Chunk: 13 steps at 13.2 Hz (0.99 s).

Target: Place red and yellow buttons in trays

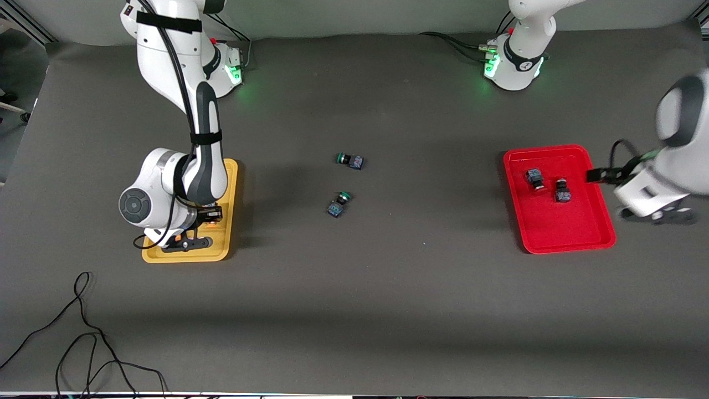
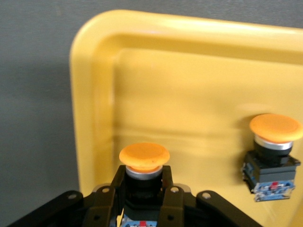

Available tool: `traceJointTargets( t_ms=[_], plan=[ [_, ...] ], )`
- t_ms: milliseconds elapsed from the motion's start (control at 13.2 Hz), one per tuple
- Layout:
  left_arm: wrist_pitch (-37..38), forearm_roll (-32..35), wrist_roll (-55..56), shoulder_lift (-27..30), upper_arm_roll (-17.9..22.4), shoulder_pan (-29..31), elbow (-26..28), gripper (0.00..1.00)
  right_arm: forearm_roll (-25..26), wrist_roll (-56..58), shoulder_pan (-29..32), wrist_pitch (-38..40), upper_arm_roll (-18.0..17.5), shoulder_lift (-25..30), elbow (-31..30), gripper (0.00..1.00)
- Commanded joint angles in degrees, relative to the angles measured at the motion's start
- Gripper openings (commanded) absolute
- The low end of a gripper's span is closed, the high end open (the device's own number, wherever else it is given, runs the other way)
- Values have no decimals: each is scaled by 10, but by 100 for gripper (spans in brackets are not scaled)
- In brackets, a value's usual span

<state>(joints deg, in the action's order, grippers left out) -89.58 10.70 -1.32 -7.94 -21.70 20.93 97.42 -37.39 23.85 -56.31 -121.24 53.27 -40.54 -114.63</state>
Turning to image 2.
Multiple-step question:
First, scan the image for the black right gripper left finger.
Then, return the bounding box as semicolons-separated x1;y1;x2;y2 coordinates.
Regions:
82;165;126;227

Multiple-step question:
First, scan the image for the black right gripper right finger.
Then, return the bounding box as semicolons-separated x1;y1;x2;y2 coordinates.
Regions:
158;165;190;227

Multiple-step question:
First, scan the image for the yellow mushroom push button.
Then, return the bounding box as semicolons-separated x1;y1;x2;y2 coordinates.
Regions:
241;113;303;202
119;142;170;227

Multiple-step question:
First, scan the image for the yellow plastic tray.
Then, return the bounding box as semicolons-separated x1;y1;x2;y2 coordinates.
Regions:
70;9;303;227

